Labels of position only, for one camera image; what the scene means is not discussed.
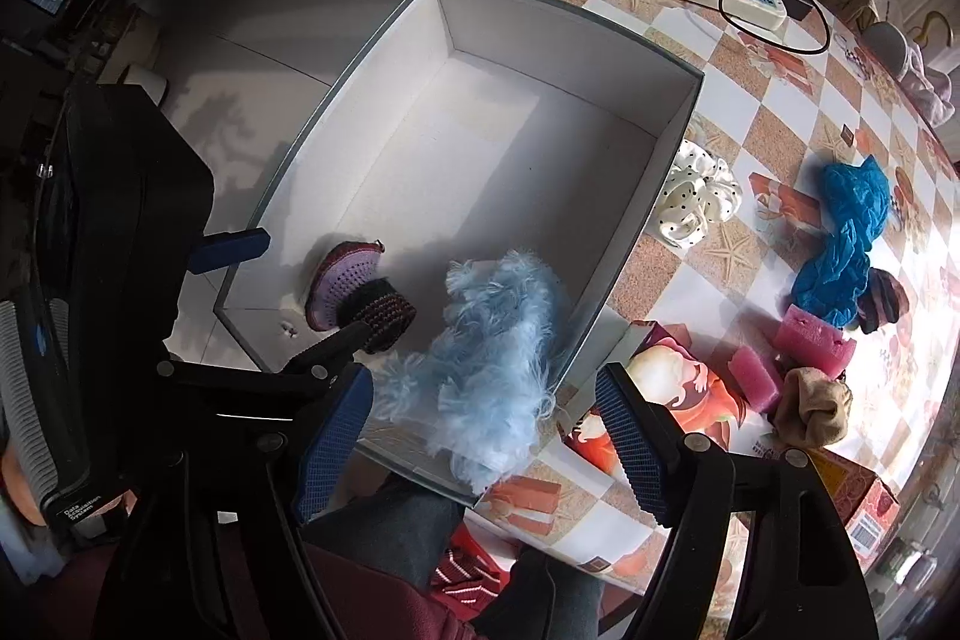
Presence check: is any red white striped cloth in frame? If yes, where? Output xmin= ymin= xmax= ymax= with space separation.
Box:
xmin=431 ymin=546 xmax=520 ymax=605

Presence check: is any orange cardboard carton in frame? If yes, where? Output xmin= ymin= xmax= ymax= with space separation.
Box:
xmin=780 ymin=445 xmax=901 ymax=562

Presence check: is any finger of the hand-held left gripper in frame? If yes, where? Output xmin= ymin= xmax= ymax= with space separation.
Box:
xmin=187 ymin=227 xmax=272 ymax=275
xmin=156 ymin=319 xmax=376 ymax=420

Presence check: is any dark maroon knitted sock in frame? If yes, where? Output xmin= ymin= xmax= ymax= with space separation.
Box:
xmin=341 ymin=278 xmax=418 ymax=356

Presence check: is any light blue fluffy sock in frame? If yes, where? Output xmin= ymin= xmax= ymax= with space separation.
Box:
xmin=371 ymin=246 xmax=575 ymax=491

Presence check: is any white polka dot scrunchie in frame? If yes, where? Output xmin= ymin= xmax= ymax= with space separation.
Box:
xmin=651 ymin=137 xmax=743 ymax=250

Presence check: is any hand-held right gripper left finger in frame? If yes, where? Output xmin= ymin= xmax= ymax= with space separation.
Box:
xmin=97 ymin=364 xmax=374 ymax=640

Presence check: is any large pink sponge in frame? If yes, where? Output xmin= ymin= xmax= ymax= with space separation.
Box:
xmin=774 ymin=304 xmax=857 ymax=378

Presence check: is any cartoon printed tissue pack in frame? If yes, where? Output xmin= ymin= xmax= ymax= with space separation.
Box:
xmin=559 ymin=321 xmax=751 ymax=483

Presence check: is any grey and white cardboard box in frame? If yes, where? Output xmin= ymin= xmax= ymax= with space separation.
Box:
xmin=214 ymin=0 xmax=706 ymax=507

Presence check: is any dark striped knitted sock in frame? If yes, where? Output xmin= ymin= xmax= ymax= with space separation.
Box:
xmin=855 ymin=269 xmax=911 ymax=333

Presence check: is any grey mug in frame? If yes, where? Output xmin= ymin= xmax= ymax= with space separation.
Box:
xmin=862 ymin=19 xmax=909 ymax=79

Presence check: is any person's grey trouser leg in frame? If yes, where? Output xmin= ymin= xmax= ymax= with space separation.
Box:
xmin=304 ymin=475 xmax=601 ymax=640

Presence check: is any lilac cloth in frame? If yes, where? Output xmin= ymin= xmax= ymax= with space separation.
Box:
xmin=896 ymin=40 xmax=958 ymax=125

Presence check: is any checkered printed tablecloth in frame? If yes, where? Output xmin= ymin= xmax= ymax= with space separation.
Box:
xmin=465 ymin=0 xmax=960 ymax=611

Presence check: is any small pink sponge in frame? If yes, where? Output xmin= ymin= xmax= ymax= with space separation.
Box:
xmin=726 ymin=344 xmax=785 ymax=414

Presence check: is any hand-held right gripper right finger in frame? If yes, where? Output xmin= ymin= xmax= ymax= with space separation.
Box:
xmin=595 ymin=361 xmax=880 ymax=640

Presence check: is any beige knitted sock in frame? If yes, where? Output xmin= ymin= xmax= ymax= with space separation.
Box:
xmin=772 ymin=366 xmax=854 ymax=447

